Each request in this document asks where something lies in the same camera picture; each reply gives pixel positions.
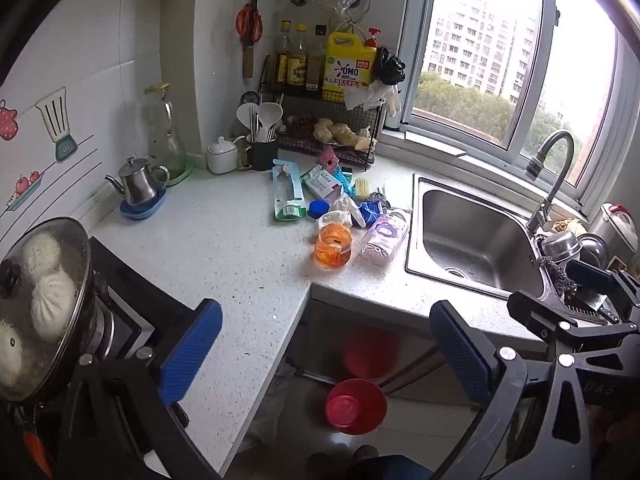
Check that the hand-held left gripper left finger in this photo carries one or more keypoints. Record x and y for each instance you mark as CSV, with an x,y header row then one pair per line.
x,y
192,345

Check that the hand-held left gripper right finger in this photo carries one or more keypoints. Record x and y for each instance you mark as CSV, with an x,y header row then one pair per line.
x,y
460,355

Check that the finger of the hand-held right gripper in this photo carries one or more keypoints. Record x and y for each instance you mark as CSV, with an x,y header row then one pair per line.
x,y
537,315
592,275

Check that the red plastic bin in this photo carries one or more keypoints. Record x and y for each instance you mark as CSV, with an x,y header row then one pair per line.
x,y
367,410

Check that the purple tissue pack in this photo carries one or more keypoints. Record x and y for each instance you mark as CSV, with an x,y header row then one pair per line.
x,y
382,240

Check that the blue wrapper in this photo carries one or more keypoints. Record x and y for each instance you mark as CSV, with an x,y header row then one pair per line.
x,y
372,210

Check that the toothbrush package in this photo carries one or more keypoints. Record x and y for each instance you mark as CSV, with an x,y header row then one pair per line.
x,y
289,195

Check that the blue round lid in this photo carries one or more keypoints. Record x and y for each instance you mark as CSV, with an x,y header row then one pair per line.
x,y
318,208

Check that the white green medicine box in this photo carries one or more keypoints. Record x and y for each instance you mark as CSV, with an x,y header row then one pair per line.
x,y
322,182

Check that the small pink box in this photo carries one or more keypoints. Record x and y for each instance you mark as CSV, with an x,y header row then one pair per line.
x,y
329,159

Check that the steel bowl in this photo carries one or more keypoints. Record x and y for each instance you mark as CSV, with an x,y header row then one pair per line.
x,y
562,249
594,250

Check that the steel wool scrubber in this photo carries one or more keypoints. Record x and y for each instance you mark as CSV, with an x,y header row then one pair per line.
x,y
550,275

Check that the white rice cooker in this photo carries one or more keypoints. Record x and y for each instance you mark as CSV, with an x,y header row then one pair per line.
x,y
617,232

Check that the black gas stove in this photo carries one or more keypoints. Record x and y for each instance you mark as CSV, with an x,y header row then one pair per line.
x,y
130,300

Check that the steel sink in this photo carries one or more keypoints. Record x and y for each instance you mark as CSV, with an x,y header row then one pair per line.
x,y
465,245

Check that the steel faucet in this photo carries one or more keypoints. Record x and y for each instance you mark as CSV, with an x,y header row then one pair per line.
x,y
560,175

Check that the steel cabinet door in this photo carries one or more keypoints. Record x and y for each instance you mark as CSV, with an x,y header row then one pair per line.
x,y
320,330

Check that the person's blue trouser leg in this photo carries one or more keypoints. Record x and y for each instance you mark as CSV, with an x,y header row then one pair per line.
x,y
390,467

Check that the blue tray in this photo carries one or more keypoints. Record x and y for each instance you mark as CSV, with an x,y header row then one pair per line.
x,y
145,211

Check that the white steamed bun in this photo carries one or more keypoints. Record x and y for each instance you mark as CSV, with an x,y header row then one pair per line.
x,y
10,355
52,305
42,255

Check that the steel pot with glass lid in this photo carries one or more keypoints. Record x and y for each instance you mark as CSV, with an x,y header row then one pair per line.
x,y
70,260

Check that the steel teapot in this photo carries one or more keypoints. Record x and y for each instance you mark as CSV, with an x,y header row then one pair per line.
x,y
137,185

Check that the green coaster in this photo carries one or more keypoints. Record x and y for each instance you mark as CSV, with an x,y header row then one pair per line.
x,y
183,176

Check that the white framed window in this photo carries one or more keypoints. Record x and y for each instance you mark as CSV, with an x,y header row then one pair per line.
x,y
465,135

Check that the white sugar jar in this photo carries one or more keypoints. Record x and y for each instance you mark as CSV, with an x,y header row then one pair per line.
x,y
222,157

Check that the glass carafe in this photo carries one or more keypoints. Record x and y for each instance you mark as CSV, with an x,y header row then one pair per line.
x,y
165,145

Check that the dark green utensil mug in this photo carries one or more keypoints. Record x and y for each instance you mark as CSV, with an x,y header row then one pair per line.
x,y
265,156

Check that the green sponge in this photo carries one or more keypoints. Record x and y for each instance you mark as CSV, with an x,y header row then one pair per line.
x,y
344,175

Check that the white plastic spoon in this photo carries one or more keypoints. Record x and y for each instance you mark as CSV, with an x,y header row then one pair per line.
x,y
246,115

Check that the white rice paddle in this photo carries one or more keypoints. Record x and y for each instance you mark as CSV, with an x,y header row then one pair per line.
x,y
271,115

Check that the black ladle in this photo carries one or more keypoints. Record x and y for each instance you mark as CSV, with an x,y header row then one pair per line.
x,y
249,97

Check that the white plastic bag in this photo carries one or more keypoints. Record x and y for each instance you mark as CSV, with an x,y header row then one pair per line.
x,y
372,97

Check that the black plastic bag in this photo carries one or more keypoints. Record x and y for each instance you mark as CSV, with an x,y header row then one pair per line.
x,y
390,67

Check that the yellow detergent bottle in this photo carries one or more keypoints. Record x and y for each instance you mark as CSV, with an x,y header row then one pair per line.
x,y
345,70

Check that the red pump bottle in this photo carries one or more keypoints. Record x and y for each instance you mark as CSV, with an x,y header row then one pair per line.
x,y
372,39

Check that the apple wall sticker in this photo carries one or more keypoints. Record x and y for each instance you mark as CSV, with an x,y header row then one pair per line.
x,y
25,185

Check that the blender wall sticker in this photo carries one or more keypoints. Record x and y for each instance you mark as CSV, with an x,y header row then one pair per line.
x,y
57,120

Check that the strawberry mitt wall sticker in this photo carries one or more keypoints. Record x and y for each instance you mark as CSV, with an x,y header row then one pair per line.
x,y
7,120

